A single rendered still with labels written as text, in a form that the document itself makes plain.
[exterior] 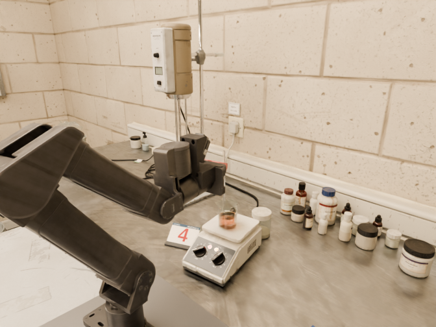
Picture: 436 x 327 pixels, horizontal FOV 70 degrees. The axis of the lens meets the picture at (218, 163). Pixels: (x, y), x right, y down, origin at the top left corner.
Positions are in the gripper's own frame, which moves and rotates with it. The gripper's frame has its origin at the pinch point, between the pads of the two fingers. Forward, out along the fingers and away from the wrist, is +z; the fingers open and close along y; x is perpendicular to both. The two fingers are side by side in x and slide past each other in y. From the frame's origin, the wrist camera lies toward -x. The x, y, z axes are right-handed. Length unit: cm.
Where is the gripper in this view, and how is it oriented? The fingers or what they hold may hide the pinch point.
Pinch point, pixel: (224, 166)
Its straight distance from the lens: 77.1
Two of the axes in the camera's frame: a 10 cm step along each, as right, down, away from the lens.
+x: 0.0, 9.4, 3.3
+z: 5.4, -2.8, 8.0
